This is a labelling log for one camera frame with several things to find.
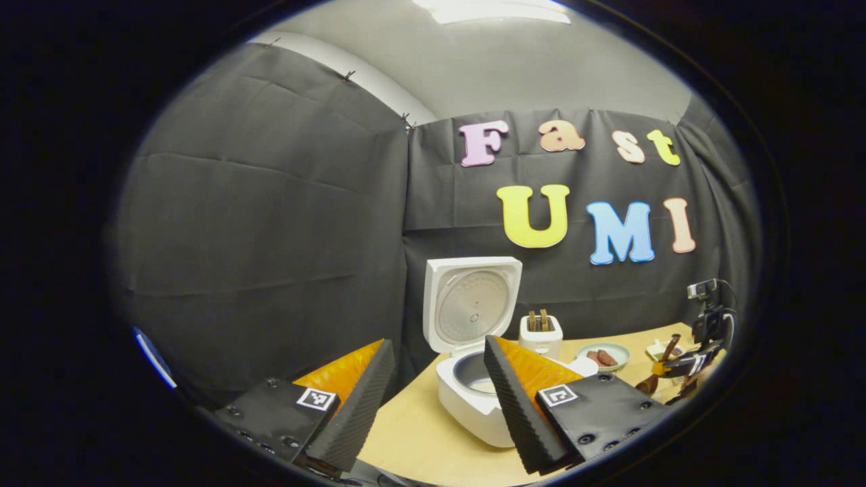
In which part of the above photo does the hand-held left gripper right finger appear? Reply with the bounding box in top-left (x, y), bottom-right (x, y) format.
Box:
top-left (482, 335), bottom-right (677, 474)

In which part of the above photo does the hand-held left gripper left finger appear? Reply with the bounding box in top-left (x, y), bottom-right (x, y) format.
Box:
top-left (213, 338), bottom-right (396, 474)

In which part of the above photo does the white divided rice dish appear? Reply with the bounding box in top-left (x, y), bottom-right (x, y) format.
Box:
top-left (646, 338), bottom-right (684, 361)

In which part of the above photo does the brown wooden spoon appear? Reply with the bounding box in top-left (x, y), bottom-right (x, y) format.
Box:
top-left (636, 333), bottom-right (683, 396)

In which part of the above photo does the white rice cooker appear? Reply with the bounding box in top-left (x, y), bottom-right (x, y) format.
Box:
top-left (423, 256), bottom-right (599, 448)

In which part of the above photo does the pale green plate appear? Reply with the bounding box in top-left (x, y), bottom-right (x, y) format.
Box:
top-left (576, 342), bottom-right (631, 373)

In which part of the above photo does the white toaster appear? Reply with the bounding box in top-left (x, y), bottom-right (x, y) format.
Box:
top-left (518, 315), bottom-right (564, 361)

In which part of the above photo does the black backdrop cloth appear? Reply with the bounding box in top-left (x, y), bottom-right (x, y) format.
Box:
top-left (112, 44), bottom-right (762, 407)

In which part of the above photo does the rectangular ceiling light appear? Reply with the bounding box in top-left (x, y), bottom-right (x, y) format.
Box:
top-left (413, 0), bottom-right (572, 24)

